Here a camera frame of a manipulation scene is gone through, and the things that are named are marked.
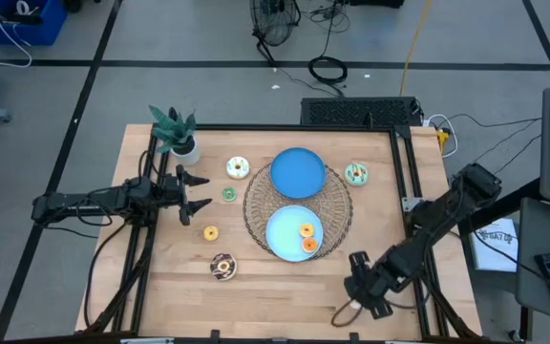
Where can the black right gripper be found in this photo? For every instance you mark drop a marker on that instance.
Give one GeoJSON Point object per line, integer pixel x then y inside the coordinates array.
{"type": "Point", "coordinates": [385, 279]}

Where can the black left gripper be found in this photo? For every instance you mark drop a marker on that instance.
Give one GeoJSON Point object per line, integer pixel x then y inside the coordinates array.
{"type": "Point", "coordinates": [170, 190]}

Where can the white frosted donut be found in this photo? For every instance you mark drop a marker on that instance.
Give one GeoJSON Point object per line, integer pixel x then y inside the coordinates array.
{"type": "Point", "coordinates": [354, 303]}

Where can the small green iced donut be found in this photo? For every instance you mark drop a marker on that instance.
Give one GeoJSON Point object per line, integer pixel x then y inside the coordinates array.
{"type": "Point", "coordinates": [225, 194]}

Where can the small yellow iced donut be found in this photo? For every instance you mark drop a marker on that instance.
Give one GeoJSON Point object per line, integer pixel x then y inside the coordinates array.
{"type": "Point", "coordinates": [206, 234]}
{"type": "Point", "coordinates": [311, 231]}

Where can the large white iced donut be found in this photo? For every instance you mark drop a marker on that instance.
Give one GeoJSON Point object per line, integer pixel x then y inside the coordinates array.
{"type": "Point", "coordinates": [231, 169]}

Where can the small orange iced donut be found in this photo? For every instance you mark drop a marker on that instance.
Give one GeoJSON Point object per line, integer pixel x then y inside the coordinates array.
{"type": "Point", "coordinates": [314, 246]}

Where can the large chocolate iced donut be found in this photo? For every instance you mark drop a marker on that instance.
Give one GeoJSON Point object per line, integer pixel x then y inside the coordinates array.
{"type": "Point", "coordinates": [216, 268]}

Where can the large teal iced donut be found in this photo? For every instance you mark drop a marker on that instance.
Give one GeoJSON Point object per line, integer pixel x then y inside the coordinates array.
{"type": "Point", "coordinates": [363, 177]}

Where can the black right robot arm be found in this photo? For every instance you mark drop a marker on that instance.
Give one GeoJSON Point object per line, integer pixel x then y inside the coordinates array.
{"type": "Point", "coordinates": [439, 210]}

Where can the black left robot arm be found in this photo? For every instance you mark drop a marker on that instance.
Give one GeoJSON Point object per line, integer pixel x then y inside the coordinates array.
{"type": "Point", "coordinates": [55, 205]}

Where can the white plant pot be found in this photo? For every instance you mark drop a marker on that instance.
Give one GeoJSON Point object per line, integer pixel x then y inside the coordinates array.
{"type": "Point", "coordinates": [191, 157]}

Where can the round woven placemat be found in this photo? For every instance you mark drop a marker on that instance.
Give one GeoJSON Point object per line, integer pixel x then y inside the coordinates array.
{"type": "Point", "coordinates": [256, 210]}

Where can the green leafy plant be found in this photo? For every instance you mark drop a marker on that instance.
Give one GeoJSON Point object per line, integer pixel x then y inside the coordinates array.
{"type": "Point", "coordinates": [175, 131]}

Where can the light turquoise round plate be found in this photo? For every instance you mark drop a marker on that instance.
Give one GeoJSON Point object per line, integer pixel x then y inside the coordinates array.
{"type": "Point", "coordinates": [282, 234]}

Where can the blue round plate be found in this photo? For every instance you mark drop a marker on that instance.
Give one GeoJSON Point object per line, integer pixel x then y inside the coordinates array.
{"type": "Point", "coordinates": [297, 172]}

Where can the white printed booklet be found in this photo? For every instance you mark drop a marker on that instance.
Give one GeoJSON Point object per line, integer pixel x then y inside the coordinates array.
{"type": "Point", "coordinates": [494, 253]}

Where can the black computer tower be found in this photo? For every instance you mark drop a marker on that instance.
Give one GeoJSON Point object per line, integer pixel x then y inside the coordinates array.
{"type": "Point", "coordinates": [361, 112]}

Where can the black floor fan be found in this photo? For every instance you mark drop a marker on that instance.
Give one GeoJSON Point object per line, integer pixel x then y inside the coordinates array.
{"type": "Point", "coordinates": [275, 24]}

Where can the blue plastic bin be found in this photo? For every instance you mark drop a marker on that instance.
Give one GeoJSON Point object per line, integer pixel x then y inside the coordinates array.
{"type": "Point", "coordinates": [41, 33]}

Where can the black aluminium table frame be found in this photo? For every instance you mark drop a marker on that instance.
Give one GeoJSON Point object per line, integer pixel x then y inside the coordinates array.
{"type": "Point", "coordinates": [280, 128]}

